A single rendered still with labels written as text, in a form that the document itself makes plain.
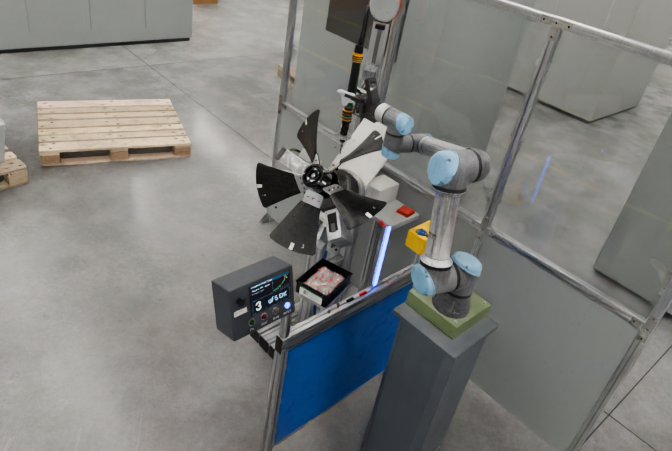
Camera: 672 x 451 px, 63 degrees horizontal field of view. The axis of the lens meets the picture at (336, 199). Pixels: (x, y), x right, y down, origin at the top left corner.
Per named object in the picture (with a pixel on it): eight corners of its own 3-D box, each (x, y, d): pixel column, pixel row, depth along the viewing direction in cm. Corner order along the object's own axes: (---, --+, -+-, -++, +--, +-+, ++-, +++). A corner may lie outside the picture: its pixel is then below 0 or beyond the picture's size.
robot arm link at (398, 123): (399, 139, 211) (404, 118, 206) (378, 127, 217) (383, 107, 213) (412, 135, 216) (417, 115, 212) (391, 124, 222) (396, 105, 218)
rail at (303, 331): (417, 271, 277) (421, 259, 272) (423, 276, 274) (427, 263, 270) (274, 349, 219) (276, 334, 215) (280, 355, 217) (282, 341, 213)
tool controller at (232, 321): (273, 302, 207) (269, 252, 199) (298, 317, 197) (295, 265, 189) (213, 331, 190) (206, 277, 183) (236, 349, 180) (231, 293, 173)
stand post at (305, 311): (299, 337, 332) (320, 211, 285) (308, 346, 327) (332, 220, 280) (293, 340, 329) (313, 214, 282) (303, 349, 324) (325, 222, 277)
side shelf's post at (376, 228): (355, 313, 358) (381, 206, 315) (360, 316, 356) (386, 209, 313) (351, 315, 355) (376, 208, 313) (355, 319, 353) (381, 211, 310)
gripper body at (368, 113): (350, 112, 227) (371, 124, 220) (354, 93, 222) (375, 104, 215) (363, 110, 232) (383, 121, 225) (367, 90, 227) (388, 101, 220)
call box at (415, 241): (424, 237, 270) (430, 219, 265) (440, 247, 264) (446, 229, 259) (403, 247, 260) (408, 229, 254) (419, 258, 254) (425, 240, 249)
